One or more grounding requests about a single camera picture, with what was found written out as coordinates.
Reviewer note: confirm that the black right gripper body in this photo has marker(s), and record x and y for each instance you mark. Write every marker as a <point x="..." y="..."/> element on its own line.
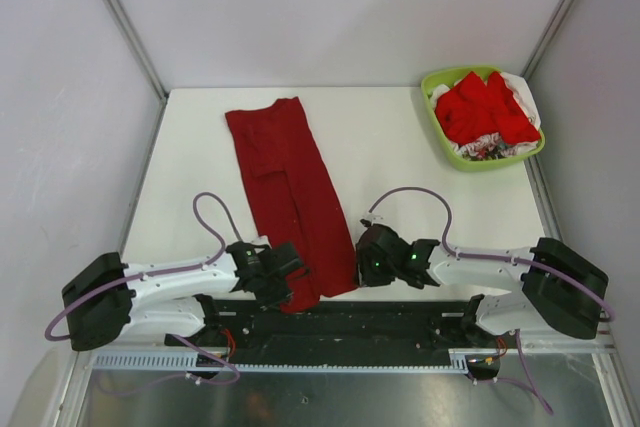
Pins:
<point x="372" y="274"/>

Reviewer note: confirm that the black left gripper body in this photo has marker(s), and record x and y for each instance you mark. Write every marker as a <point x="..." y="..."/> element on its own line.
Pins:
<point x="274" y="293"/>

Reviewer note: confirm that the dark red t-shirt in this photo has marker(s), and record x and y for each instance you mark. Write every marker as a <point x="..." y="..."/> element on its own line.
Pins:
<point x="292" y="198"/>

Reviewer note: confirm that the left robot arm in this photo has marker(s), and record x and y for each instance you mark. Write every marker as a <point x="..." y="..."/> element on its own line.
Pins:
<point x="111" y="300"/>

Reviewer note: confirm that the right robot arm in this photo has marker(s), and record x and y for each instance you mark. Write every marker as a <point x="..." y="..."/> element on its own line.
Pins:
<point x="548" y="284"/>

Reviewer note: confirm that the white floral shirt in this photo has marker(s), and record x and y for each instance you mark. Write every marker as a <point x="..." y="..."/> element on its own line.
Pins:
<point x="491" y="147"/>

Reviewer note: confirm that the bright red shirt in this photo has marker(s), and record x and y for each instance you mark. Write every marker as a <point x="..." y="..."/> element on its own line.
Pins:
<point x="475" y="107"/>

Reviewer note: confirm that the green plastic basket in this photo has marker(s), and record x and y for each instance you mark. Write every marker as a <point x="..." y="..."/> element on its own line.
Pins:
<point x="448" y="77"/>

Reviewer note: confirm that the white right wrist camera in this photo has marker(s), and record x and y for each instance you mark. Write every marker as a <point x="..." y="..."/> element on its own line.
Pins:
<point x="370" y="219"/>

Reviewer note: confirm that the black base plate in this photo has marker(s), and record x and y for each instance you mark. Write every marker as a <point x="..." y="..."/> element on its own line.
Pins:
<point x="340" y="330"/>

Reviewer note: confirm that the grey slotted cable duct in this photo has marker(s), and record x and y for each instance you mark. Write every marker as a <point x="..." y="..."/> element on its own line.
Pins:
<point x="451" y="362"/>

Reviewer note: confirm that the left corner aluminium post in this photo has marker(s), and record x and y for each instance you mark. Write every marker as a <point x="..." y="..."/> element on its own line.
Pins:
<point x="134" y="43"/>

